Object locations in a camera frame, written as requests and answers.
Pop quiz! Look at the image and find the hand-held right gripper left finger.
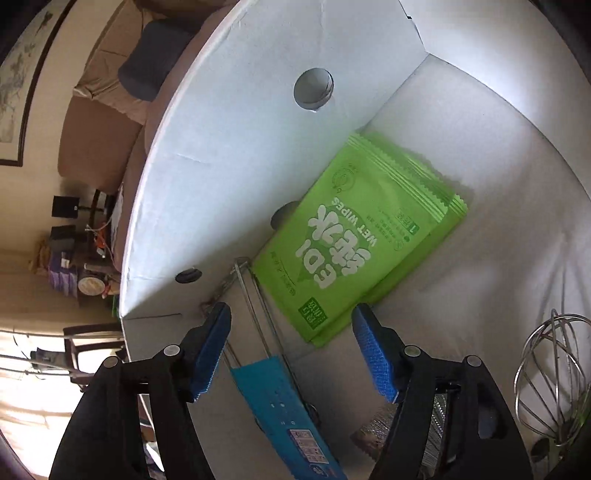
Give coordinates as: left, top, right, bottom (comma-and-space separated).
48, 302, 232, 480

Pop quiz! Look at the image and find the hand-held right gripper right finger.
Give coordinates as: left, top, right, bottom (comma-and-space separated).
351, 303, 536, 480

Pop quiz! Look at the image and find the green wet wipes pack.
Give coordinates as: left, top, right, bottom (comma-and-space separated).
252, 131, 469, 349

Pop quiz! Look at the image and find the white cardboard box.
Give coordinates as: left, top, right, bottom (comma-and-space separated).
117, 0, 591, 480

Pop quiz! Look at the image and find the silver foil packet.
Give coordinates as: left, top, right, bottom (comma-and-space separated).
350, 408, 395, 460

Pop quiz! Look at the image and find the teal flat package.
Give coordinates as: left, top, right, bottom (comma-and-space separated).
230, 356, 349, 480

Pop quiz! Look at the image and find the dark wooden chair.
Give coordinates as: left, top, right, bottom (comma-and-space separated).
62, 322, 127, 394

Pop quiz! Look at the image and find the round tin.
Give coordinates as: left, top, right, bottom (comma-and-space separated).
77, 272, 107, 297

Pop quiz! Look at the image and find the stack of purple boxes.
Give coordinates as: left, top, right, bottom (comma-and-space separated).
47, 251, 78, 292

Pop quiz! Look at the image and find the metal whisk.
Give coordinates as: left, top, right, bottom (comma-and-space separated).
514, 308, 591, 448

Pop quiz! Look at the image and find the brown sofa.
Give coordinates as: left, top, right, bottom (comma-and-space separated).
58, 0, 243, 278

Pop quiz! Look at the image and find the blue cushion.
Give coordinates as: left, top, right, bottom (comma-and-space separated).
117, 18, 200, 103

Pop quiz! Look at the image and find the metal wire rack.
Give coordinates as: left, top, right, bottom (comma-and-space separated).
201, 257, 324, 421

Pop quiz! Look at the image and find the framed wall painting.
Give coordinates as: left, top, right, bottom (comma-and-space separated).
0, 0, 78, 168

